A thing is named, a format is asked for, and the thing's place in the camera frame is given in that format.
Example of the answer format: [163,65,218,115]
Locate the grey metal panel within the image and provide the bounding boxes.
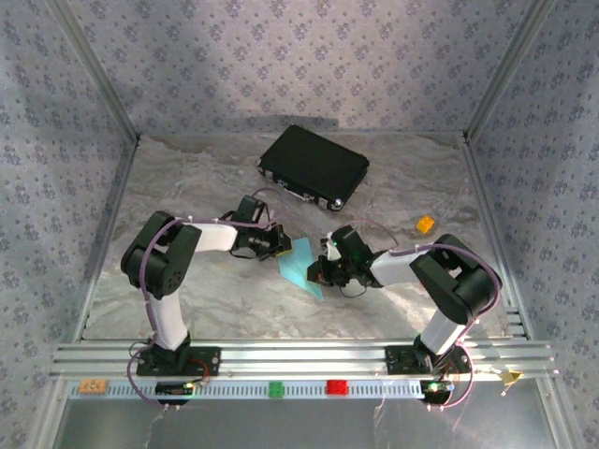
[55,399,558,449]

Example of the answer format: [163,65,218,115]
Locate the grey slotted cable duct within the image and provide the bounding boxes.
[67,379,454,401]

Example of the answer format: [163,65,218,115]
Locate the black hard case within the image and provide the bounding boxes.
[256,123,371,212]

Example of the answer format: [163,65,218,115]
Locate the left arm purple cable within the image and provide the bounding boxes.
[126,186,282,413]

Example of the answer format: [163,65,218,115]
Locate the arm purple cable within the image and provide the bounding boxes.
[126,186,282,413]
[343,218,504,413]

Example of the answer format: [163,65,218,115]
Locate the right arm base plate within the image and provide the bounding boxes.
[385,344,472,376]

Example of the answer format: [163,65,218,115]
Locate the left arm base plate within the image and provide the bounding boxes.
[135,345,222,378]

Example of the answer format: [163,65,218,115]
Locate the aluminium mounting rail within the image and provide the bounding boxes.
[49,340,561,383]

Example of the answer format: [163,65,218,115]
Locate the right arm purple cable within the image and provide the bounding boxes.
[343,218,504,413]

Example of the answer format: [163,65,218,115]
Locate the aluminium table side rail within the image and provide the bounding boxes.
[460,135,535,342]
[72,135,141,342]

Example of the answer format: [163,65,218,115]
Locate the aluminium frame post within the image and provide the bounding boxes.
[46,0,142,144]
[461,0,561,144]

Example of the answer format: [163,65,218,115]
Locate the light blue paper sheet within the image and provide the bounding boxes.
[278,237,325,301]

